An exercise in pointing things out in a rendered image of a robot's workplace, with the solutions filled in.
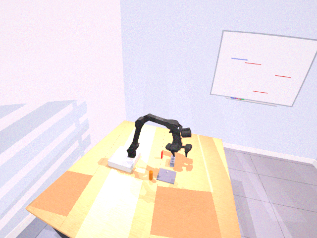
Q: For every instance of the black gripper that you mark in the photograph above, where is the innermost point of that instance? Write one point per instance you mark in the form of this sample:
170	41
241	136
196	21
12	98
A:
187	147

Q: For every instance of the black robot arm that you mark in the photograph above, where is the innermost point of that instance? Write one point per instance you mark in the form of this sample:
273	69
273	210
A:
171	124

